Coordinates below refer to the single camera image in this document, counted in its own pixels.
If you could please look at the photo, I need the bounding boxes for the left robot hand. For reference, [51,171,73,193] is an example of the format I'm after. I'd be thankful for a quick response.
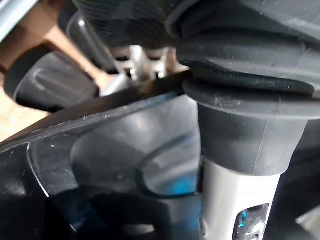
[72,0,320,240]

